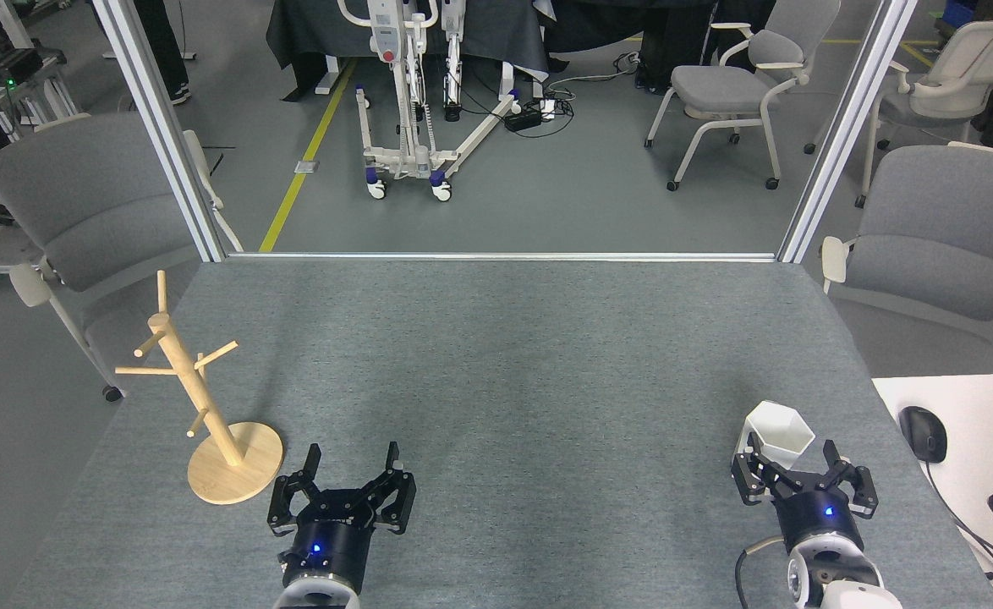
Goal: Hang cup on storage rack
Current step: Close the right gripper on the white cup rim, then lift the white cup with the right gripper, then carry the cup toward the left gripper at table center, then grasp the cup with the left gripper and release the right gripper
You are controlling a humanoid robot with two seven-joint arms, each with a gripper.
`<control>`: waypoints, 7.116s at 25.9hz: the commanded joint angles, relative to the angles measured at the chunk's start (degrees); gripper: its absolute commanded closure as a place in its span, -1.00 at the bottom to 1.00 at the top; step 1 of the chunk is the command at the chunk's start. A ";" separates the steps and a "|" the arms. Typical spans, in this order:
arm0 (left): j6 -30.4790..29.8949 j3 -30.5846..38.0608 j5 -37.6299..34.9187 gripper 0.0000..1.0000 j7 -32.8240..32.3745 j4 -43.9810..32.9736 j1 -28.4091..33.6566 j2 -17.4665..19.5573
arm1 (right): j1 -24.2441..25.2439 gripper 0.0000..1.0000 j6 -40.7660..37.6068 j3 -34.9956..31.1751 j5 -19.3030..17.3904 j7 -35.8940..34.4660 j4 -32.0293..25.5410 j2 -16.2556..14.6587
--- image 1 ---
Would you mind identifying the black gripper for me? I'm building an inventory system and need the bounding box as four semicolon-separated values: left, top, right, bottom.
267;442;417;593
731;431;880;555

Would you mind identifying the white hexagonal cup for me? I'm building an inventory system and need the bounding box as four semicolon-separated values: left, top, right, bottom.
742;401;816;471

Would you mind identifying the wooden cup rack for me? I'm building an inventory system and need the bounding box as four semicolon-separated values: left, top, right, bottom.
115;271;284;506

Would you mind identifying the black computer mouse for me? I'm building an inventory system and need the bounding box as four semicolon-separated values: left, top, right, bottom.
899;406;948;464

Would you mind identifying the white side table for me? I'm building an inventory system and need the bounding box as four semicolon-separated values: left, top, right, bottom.
872;373;993;609

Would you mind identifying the silver crossbar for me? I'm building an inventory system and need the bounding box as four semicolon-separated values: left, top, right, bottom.
226;251;778;262

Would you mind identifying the white stand on wheels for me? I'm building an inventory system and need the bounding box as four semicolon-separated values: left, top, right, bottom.
337;0;521;202

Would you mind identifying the black power strip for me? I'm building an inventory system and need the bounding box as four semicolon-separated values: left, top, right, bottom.
503;100;558;132

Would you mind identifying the white chair with grey seat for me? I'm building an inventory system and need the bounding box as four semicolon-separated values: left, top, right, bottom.
804;19;993;209

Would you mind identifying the dark table cloth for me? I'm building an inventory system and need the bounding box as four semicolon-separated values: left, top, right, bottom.
266;0;550;81

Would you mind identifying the person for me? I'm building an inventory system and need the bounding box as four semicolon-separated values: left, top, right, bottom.
129;0;193;107

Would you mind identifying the metal equipment cart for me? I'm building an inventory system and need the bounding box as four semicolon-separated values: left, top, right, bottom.
0;47;81;145

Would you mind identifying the black mouse cable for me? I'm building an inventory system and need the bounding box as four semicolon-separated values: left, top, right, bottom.
924;461;993;589

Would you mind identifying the grey chair with white frame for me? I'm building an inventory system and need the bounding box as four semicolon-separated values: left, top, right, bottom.
0;112;244;403
820;142;993;373
645;0;842;192

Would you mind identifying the silver post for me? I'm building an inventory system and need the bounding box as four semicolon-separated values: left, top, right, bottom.
92;0;231;263
777;0;920;263

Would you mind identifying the white floor cable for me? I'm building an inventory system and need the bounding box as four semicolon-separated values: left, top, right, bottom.
547;51;641;96

